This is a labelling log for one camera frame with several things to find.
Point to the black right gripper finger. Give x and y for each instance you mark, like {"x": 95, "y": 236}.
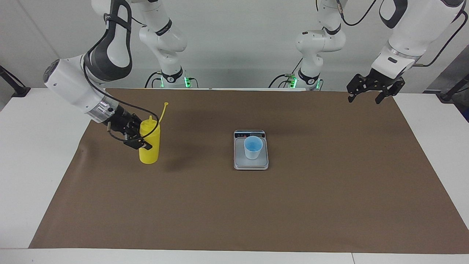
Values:
{"x": 138, "y": 144}

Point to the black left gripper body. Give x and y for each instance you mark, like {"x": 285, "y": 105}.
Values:
{"x": 377, "y": 81}

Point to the brown paper table mat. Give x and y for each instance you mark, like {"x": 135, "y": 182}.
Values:
{"x": 220, "y": 212}

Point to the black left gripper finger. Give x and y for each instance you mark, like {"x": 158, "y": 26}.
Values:
{"x": 351, "y": 97}
{"x": 380, "y": 98}

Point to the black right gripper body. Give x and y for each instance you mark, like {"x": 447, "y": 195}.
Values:
{"x": 124, "y": 124}

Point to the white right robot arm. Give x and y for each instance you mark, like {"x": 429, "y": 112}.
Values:
{"x": 73, "y": 84}

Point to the light blue plastic cup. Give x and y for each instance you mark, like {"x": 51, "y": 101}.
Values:
{"x": 253, "y": 152}

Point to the black stand leg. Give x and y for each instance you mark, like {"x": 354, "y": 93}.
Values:
{"x": 454, "y": 90}
{"x": 16, "y": 88}

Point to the yellow squeeze bottle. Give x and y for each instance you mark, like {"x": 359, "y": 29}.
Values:
{"x": 150, "y": 156}

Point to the silver digital kitchen scale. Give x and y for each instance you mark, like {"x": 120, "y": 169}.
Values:
{"x": 240, "y": 163}

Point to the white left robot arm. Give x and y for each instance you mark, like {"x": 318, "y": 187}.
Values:
{"x": 414, "y": 33}

